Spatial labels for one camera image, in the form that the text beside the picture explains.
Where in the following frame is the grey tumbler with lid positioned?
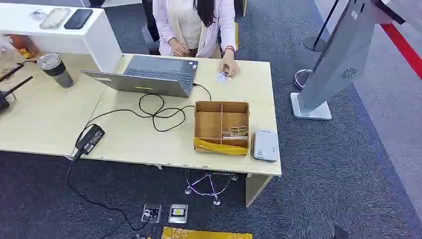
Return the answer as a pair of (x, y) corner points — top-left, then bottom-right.
(37, 53), (74, 89)

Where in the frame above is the yellow tape strip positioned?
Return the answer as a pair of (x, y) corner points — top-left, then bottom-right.
(194, 136), (248, 156)

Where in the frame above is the floor socket with yellow label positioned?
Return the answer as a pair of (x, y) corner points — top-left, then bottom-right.
(168, 204), (189, 224)

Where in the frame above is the black laptop charger cable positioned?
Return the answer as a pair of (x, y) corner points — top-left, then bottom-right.
(75, 83), (212, 149)

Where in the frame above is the yellow sheet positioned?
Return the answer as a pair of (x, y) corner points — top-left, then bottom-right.
(161, 227), (253, 239)

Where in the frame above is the black power adapter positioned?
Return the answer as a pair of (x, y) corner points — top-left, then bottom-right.
(75, 124), (106, 156)

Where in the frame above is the grey kiosk stand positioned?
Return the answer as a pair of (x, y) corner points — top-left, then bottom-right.
(290, 0), (406, 120)

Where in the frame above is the black mains cord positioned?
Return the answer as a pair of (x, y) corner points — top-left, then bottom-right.
(67, 150), (156, 232)

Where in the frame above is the orange snack bag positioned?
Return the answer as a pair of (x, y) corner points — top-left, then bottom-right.
(9, 34), (37, 59)

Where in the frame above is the black phone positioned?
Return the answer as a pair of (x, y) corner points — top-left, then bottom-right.
(63, 8), (94, 30)

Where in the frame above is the floor socket with plug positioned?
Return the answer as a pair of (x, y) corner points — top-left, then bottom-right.
(141, 203), (163, 224)

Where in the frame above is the phone in clear case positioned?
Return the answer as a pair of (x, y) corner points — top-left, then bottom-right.
(39, 7), (72, 30)

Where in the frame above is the person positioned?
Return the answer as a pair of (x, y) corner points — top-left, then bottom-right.
(152, 0), (241, 78)

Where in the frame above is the black router with antennas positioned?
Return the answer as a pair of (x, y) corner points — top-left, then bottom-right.
(0, 62), (34, 113)

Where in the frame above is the white desk shelf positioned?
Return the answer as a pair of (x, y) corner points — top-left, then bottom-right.
(0, 2), (123, 73)

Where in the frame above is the black stanchion post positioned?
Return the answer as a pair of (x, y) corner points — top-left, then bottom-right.
(303, 0), (340, 53)

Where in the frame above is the person's left hand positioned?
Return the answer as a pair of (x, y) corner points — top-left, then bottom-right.
(219, 57), (241, 78)

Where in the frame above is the pale desk leg panel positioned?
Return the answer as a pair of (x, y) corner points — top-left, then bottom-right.
(245, 173), (274, 208)

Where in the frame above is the grey laptop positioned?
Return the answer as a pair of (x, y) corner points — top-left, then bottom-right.
(82, 55), (199, 98)

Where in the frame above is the wooden card box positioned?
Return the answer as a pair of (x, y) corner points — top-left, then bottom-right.
(194, 101), (250, 156)

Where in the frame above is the chrome stool base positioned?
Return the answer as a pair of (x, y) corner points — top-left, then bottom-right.
(184, 169), (239, 207)

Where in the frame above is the white card reader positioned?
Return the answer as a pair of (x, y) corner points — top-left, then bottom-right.
(253, 130), (280, 163)

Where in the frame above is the red barrier belt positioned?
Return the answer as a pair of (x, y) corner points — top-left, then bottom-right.
(381, 23), (422, 80)

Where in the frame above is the chrome stanchion base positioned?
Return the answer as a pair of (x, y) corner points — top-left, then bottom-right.
(294, 68), (313, 90)

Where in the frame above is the robot's black foot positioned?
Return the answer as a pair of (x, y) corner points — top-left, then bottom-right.
(333, 225), (349, 239)

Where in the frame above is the person's right hand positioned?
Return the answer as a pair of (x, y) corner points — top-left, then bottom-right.
(169, 38), (190, 57)

